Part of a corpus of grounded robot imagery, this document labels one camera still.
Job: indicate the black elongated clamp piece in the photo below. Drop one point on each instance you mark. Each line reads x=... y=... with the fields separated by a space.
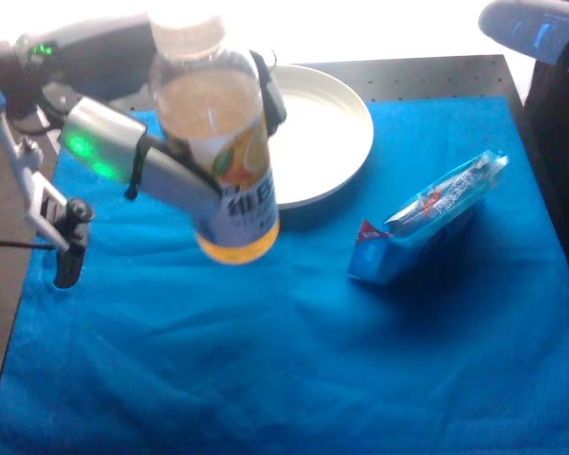
x=71 y=256

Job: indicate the orange juice bottle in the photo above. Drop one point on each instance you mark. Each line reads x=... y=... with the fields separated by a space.
x=213 y=142

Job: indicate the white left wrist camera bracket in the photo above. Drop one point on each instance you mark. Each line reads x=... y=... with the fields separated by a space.
x=33 y=189

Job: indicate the blue snack packet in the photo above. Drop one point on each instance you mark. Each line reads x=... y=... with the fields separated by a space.
x=422 y=223

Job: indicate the white round plate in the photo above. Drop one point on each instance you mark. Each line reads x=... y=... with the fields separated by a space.
x=322 y=142

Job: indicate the white and black left hand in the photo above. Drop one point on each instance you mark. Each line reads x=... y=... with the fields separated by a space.
x=104 y=142

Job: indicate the blue table cloth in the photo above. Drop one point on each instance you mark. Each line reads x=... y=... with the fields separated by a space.
x=265 y=355

